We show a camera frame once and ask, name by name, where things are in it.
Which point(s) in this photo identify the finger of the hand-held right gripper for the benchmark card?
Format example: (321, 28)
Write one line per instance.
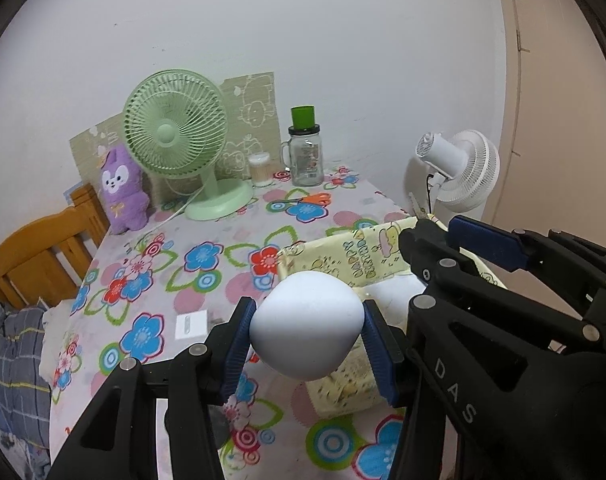
(488, 245)
(458, 310)

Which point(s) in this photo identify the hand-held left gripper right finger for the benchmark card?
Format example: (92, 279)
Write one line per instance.
(380, 355)

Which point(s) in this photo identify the floral tablecloth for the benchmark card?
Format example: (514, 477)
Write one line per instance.
(208, 290)

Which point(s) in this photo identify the clear cotton swab jar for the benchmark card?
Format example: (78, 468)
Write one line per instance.
(259, 172)

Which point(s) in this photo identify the printed cardboard sheet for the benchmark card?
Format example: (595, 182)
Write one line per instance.
(248, 110)

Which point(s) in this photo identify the white egg-shaped object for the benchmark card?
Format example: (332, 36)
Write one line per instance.
(308, 325)

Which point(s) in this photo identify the purple plush toy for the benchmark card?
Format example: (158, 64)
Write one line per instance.
(123, 195)

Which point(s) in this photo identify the green desk fan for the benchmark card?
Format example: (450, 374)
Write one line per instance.
(168, 135)

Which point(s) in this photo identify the wooden chair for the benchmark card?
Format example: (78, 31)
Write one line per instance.
(38, 250)

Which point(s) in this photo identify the white card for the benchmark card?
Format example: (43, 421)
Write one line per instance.
(191, 325)

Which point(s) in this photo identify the plaid grey cushion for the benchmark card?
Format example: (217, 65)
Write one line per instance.
(13, 360)

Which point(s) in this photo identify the glass jar with green lid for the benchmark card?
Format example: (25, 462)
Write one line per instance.
(308, 160)

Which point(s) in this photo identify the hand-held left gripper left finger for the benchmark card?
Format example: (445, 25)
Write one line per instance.
(235, 355)

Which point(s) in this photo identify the white standing fan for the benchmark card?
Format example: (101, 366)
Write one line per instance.
(468, 170)

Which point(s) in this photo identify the beige door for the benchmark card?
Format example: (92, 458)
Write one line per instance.
(558, 110)

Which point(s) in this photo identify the yellow cartoon printed box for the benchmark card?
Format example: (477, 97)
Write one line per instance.
(363, 255)

